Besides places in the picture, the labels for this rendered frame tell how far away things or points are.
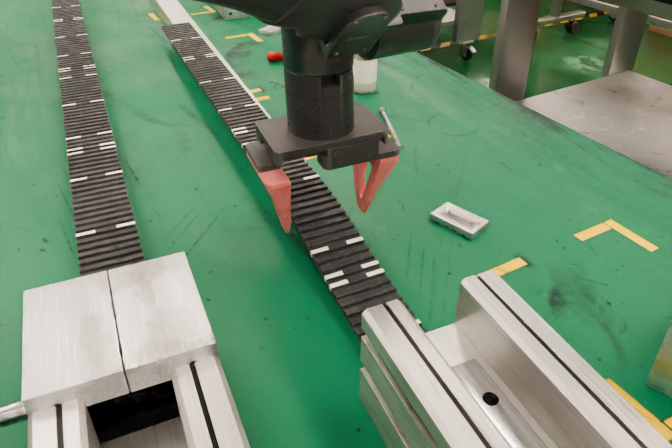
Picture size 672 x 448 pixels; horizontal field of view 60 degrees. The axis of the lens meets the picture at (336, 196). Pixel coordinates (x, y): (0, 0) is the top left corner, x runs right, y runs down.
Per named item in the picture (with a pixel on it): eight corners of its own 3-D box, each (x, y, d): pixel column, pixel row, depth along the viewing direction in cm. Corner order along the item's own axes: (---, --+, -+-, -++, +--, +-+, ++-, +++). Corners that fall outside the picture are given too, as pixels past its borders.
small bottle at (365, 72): (350, 94, 86) (352, 13, 80) (351, 84, 89) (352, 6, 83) (376, 95, 86) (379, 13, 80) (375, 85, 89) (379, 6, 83)
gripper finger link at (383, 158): (398, 223, 55) (402, 134, 50) (327, 242, 53) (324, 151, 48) (367, 187, 61) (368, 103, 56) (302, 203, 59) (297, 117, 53)
